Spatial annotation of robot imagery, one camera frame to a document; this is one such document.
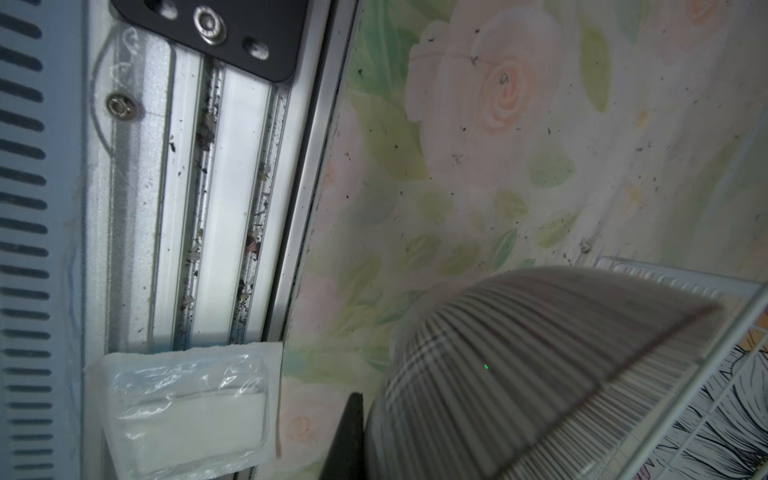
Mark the striped ceramic bowl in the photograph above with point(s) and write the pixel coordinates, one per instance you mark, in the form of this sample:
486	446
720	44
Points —
538	373

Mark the aluminium front rail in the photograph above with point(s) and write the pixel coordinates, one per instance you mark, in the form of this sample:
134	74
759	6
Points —
200	184

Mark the clear plastic bag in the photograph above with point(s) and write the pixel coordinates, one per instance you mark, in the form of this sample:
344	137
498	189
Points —
202	413

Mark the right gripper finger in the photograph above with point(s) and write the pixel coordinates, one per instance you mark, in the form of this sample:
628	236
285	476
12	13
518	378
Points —
345	459

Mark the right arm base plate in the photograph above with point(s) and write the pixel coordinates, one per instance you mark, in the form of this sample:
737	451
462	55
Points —
261	37

